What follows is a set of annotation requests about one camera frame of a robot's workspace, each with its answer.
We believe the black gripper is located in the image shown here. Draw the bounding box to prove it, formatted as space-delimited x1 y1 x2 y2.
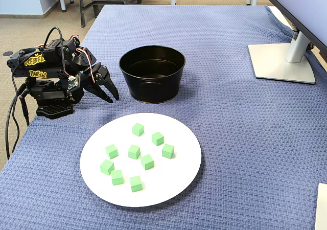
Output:
76 61 120 104

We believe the red white gripper servo wire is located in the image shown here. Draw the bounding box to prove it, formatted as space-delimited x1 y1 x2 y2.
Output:
65 48 96 85

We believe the blue woven tablecloth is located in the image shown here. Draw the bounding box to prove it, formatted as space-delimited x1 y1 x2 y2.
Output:
0 4 327 230

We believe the black metal bucket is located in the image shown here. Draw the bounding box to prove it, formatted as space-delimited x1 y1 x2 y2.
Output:
119 44 186 104

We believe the white flat board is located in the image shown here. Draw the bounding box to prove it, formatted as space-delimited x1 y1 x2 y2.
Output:
314 182 327 230

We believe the thin black camera cable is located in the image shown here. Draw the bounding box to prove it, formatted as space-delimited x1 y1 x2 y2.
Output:
43 27 66 75

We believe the dark grey table frame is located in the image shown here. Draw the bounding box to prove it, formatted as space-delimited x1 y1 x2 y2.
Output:
78 0 128 28

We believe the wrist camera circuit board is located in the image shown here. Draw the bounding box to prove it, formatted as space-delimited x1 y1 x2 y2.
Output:
66 74 82 93

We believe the green cube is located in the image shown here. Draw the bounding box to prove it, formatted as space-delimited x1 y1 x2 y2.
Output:
161 144 175 159
99 159 115 176
132 122 145 136
127 145 141 160
111 169 124 186
105 144 119 159
151 131 165 147
140 154 154 171
129 175 143 193

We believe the white round plate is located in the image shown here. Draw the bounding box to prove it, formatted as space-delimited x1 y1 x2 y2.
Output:
79 112 202 208

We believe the monitor with silver stand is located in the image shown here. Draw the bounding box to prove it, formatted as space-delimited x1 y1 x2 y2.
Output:
248 0 327 85

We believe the black cable with plug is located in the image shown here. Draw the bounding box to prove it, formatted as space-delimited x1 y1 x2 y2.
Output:
11 94 30 151

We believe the thick black power cable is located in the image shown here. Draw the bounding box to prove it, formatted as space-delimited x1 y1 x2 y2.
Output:
4 83 28 160

